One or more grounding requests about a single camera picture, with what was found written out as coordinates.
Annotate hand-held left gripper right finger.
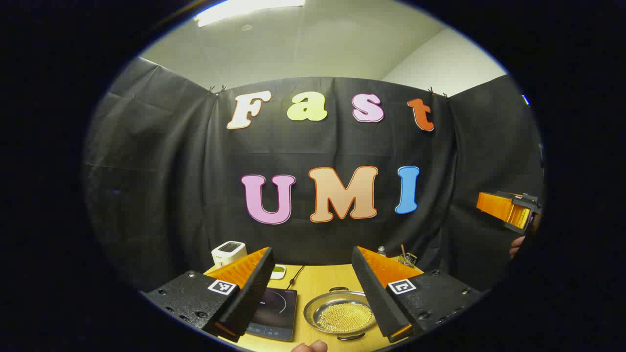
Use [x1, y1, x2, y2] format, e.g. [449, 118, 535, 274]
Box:
[352, 246, 483, 343]

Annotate black induction cooktop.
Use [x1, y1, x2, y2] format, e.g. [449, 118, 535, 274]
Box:
[245, 287, 298, 342]

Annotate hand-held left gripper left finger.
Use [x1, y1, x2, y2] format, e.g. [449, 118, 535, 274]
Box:
[145, 247, 275, 343]

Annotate pile of yellow beans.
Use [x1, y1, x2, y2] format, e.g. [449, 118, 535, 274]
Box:
[317, 302, 375, 332]

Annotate glass holder with sticks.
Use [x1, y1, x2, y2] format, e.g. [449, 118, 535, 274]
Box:
[399, 244, 418, 268]

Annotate stainless steel pot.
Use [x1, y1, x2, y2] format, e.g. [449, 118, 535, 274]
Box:
[303, 287, 380, 341]

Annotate white toaster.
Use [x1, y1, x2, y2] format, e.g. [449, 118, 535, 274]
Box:
[211, 241, 247, 269]

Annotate black backdrop cloth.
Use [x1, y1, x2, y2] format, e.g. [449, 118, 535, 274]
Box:
[83, 56, 544, 294]

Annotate ceiling light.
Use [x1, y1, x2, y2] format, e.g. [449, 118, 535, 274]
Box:
[195, 0, 306, 27]

